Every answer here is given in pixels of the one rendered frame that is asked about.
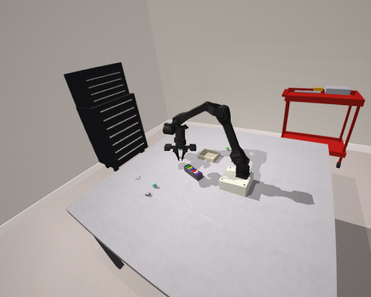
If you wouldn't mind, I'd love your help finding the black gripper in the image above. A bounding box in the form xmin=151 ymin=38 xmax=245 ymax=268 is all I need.
xmin=164 ymin=136 xmax=196 ymax=160

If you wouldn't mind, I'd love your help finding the beige open tray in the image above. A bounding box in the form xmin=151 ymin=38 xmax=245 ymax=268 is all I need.
xmin=197 ymin=148 xmax=221 ymax=163

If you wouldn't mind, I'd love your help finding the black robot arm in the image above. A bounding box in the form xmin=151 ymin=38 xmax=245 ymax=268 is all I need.
xmin=163 ymin=101 xmax=250 ymax=179

